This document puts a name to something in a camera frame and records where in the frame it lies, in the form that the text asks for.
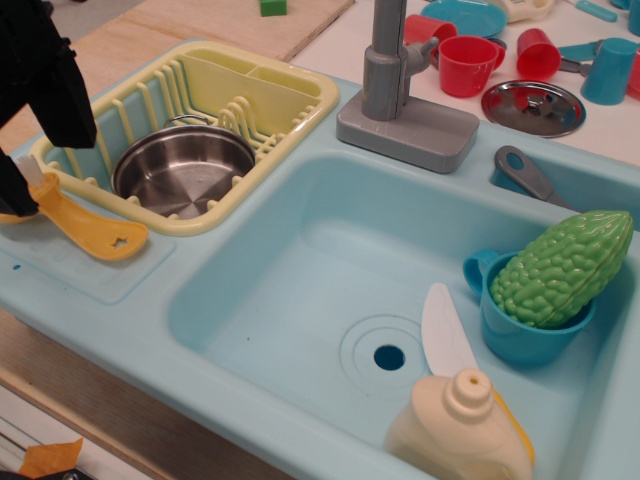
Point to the light blue toy sink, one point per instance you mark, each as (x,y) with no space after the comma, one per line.
(292,328)

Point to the red cup front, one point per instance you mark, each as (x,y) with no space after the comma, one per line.
(465,64)

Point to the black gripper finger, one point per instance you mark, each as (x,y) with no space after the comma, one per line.
(39,70)
(15,197)

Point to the cream detergent bottle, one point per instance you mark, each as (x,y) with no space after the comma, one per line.
(454,428)

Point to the wooden board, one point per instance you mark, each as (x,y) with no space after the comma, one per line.
(157,25)

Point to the green block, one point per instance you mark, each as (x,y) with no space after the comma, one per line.
(270,8)

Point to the grey utensil handle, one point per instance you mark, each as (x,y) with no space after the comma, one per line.
(515,171)

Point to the green bitter melon toy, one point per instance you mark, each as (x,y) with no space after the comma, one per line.
(549,282)

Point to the white toy knife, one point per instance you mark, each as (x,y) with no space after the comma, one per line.
(445,344)

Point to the blue plate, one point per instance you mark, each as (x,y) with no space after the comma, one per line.
(478,18)

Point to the blue cup in sink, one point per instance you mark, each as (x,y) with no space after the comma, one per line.
(512,341)

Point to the yellow dish brush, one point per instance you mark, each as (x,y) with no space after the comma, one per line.
(103,238)

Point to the orange tape piece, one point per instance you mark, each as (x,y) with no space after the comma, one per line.
(43,460)

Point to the blue cup upside down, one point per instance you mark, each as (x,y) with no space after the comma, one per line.
(609,75)

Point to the cream toy object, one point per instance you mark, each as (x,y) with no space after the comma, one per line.
(520,10)

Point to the blue toy utensil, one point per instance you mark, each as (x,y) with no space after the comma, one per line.
(596,10)

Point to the grey toy faucet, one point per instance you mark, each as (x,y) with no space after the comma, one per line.
(384,118)

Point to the red cup right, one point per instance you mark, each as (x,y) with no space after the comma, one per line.
(537,57)

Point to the red cup behind faucet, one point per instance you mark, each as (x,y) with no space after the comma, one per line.
(420,29)

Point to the steel pot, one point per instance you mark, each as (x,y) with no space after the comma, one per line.
(181,169)

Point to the steel pot lid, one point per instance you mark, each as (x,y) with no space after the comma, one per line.
(533,107)

